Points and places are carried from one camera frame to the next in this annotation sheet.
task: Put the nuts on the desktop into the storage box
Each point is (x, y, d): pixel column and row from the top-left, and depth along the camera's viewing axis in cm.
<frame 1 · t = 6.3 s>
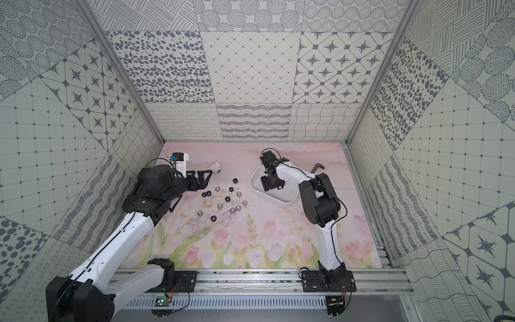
left hand: (200, 167, 78), fingers open
right hand: (272, 186, 99), fingers open
white pipe tee fitting: (216, 168, 108), point 3 cm above the table
black nut: (235, 180, 106), on the table
silver nut: (220, 206, 95), on the table
silver nut 2: (238, 208, 95), on the table
silver nut 3: (232, 210, 95), on the table
black nut 2: (213, 218, 92), on the table

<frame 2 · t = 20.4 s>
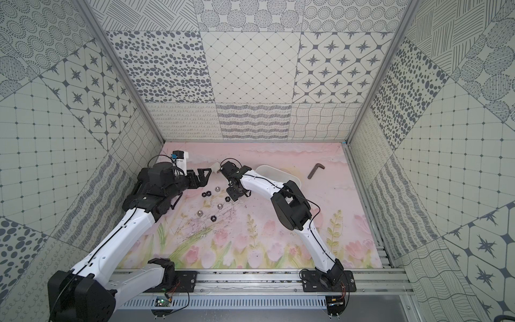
left hand: (199, 166, 78), fingers open
right hand: (241, 192, 98), fingers open
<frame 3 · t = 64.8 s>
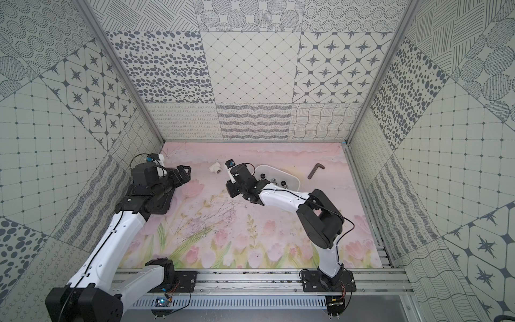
left hand: (178, 168, 78), fingers open
right hand: (233, 182, 90), fingers closed
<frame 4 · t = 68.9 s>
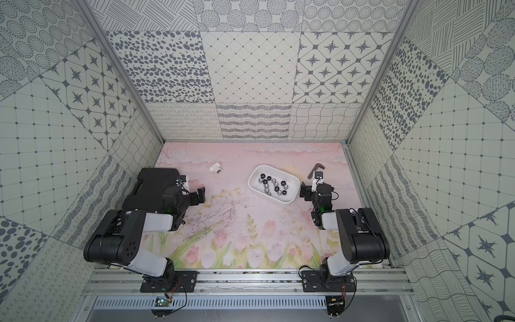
left hand: (193, 186, 95), fingers open
right hand: (313, 184, 95), fingers open
